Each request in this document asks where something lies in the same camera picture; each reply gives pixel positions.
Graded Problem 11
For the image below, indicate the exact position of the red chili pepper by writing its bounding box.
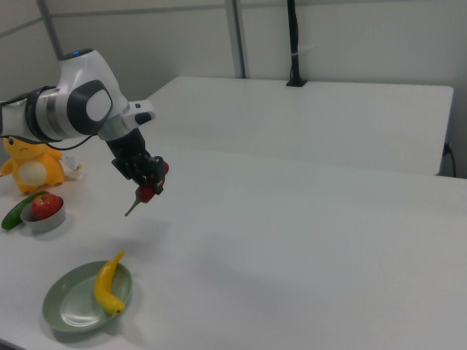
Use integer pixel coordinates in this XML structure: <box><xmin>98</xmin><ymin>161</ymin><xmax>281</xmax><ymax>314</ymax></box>
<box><xmin>125</xmin><ymin>161</ymin><xmax>170</xmax><ymax>217</ymax></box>

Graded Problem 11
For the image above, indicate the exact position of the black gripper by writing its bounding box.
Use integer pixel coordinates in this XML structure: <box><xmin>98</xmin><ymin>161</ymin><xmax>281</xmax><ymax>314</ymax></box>
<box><xmin>105</xmin><ymin>127</ymin><xmax>166</xmax><ymax>194</ymax></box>

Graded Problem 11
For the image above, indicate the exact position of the yellow toy banana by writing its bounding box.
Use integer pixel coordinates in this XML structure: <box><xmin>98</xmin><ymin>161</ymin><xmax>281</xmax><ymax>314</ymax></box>
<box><xmin>93</xmin><ymin>250</ymin><xmax>126</xmax><ymax>316</ymax></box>

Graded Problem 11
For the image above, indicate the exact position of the pale green plastic plate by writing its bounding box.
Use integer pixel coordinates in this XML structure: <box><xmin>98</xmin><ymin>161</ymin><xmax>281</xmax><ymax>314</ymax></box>
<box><xmin>42</xmin><ymin>260</ymin><xmax>134</xmax><ymax>334</ymax></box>

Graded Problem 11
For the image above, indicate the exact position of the dark green cucumber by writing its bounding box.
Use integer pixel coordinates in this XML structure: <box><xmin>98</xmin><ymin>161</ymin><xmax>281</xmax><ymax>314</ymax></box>
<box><xmin>1</xmin><ymin>190</ymin><xmax>50</xmax><ymax>231</ymax></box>

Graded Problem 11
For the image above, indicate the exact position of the white adjacent table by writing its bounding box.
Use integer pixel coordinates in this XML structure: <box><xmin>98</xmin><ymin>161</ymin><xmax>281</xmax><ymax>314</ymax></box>
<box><xmin>144</xmin><ymin>75</ymin><xmax>455</xmax><ymax>178</ymax></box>

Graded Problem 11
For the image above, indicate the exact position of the small grey metal bowl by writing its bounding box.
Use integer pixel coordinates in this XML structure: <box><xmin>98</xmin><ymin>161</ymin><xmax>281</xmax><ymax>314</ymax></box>
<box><xmin>20</xmin><ymin>196</ymin><xmax>67</xmax><ymax>235</ymax></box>

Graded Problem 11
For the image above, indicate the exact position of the black pole with white band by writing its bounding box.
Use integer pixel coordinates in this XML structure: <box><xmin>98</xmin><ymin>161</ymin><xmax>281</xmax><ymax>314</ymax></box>
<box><xmin>285</xmin><ymin>0</ymin><xmax>308</xmax><ymax>89</ymax></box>

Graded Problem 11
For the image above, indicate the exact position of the red apple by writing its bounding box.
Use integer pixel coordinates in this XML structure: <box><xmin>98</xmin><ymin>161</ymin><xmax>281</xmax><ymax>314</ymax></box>
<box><xmin>31</xmin><ymin>193</ymin><xmax>62</xmax><ymax>221</ymax></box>

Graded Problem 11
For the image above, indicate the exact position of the black power cable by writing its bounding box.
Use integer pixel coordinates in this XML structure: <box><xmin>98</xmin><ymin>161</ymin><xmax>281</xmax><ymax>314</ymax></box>
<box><xmin>442</xmin><ymin>141</ymin><xmax>458</xmax><ymax>179</ymax></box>

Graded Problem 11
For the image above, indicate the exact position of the orange plush bird toy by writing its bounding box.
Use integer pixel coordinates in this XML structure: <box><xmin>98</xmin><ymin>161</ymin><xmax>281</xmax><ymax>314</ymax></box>
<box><xmin>0</xmin><ymin>134</ymin><xmax>67</xmax><ymax>196</ymax></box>

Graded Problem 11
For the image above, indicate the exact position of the white plush toy label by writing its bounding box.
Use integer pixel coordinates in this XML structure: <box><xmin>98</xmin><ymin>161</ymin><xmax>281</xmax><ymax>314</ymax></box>
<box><xmin>61</xmin><ymin>152</ymin><xmax>83</xmax><ymax>173</ymax></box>

